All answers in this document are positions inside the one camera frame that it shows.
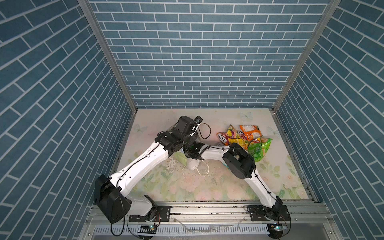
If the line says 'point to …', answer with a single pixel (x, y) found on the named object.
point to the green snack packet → (258, 150)
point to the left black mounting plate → (162, 214)
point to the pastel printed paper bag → (192, 163)
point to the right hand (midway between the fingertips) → (170, 141)
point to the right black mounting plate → (258, 212)
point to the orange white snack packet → (251, 131)
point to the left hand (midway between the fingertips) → (191, 132)
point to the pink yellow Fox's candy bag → (231, 133)
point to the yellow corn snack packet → (239, 141)
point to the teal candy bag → (224, 163)
